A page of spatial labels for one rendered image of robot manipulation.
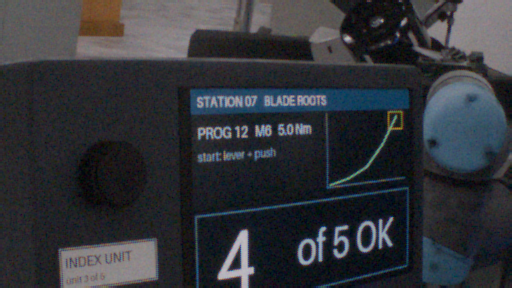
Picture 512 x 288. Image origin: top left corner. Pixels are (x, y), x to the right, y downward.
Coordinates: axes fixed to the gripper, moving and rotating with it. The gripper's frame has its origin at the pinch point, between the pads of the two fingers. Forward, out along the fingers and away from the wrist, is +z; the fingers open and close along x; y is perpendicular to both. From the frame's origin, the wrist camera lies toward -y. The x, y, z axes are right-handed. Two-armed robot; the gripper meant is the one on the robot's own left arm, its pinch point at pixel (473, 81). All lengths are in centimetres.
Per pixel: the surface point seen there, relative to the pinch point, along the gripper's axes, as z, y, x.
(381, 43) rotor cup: 8.5, 12.9, -3.1
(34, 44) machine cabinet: 504, 314, 61
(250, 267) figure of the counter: -71, 13, 1
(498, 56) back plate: 39.1, -6.0, 0.3
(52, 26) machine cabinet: 514, 303, 47
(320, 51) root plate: 18.8, 22.9, -0.1
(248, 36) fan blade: 22.2, 34.8, -1.2
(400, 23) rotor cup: 11.5, 10.4, -5.9
